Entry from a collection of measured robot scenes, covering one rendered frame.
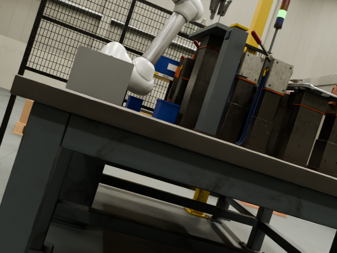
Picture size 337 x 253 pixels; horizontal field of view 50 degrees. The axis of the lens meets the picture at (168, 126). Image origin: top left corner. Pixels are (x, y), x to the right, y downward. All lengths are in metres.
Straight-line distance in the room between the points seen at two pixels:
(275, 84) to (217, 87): 0.22
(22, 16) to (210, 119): 11.34
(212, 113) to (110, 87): 0.75
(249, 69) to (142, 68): 0.79
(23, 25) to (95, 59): 10.49
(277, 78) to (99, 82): 0.99
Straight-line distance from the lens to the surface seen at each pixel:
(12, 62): 12.39
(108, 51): 2.19
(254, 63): 1.72
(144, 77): 2.26
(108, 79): 2.03
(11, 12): 12.64
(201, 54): 1.74
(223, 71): 1.48
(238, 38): 1.51
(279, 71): 1.48
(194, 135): 0.79
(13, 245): 0.88
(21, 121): 4.64
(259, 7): 3.45
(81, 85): 2.03
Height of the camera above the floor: 0.71
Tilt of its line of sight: 1 degrees down
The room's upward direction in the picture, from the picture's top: 18 degrees clockwise
